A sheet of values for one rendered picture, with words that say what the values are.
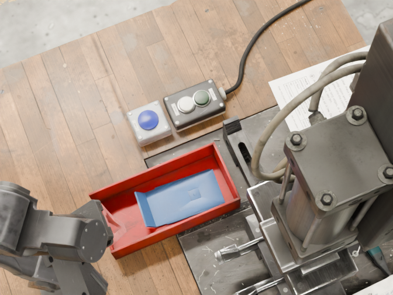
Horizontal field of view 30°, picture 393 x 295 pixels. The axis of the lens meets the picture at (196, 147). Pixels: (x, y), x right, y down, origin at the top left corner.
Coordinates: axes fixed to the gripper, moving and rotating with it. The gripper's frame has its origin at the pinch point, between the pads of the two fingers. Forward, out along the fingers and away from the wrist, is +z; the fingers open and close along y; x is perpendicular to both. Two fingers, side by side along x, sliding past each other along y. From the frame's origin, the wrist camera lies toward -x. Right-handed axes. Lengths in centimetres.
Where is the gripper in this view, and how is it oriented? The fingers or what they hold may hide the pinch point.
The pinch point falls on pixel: (113, 233)
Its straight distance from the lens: 117.1
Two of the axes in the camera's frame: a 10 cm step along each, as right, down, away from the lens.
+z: 5.0, 0.9, 8.6
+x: -3.9, -8.7, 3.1
